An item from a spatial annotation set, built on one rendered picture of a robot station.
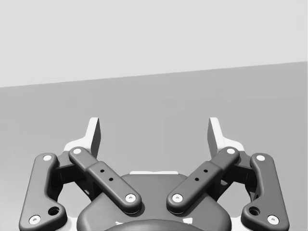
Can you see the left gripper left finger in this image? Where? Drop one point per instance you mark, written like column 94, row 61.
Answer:
column 109, row 179

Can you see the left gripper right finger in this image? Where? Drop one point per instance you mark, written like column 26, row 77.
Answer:
column 199, row 178

